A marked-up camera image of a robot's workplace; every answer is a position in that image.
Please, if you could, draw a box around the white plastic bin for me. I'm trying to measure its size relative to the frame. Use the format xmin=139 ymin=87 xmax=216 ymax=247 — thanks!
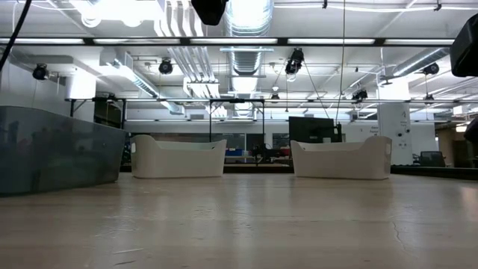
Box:
xmin=129 ymin=134 xmax=228 ymax=179
xmin=290 ymin=135 xmax=393 ymax=181

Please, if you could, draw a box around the smoky translucent plastic bin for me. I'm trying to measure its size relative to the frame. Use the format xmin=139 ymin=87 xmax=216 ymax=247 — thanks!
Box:
xmin=0 ymin=105 xmax=127 ymax=198

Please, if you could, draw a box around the white building column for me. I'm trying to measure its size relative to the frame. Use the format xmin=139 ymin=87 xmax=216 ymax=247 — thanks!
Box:
xmin=376 ymin=80 xmax=414 ymax=166

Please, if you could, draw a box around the black office chair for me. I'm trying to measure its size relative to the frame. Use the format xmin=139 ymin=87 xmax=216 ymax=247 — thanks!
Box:
xmin=418 ymin=150 xmax=447 ymax=168

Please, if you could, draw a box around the silver ventilation duct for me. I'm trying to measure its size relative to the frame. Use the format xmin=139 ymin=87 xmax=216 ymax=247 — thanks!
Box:
xmin=223 ymin=0 xmax=276 ymax=75

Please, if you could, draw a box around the distant black workstation frame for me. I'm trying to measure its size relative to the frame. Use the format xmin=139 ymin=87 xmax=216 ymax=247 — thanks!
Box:
xmin=65 ymin=96 xmax=478 ymax=143

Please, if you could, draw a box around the black wall screen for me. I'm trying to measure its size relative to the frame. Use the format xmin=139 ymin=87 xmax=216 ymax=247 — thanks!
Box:
xmin=288 ymin=116 xmax=343 ymax=144

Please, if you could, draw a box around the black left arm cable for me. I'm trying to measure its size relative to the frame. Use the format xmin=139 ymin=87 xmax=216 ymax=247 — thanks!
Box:
xmin=0 ymin=0 xmax=34 ymax=72

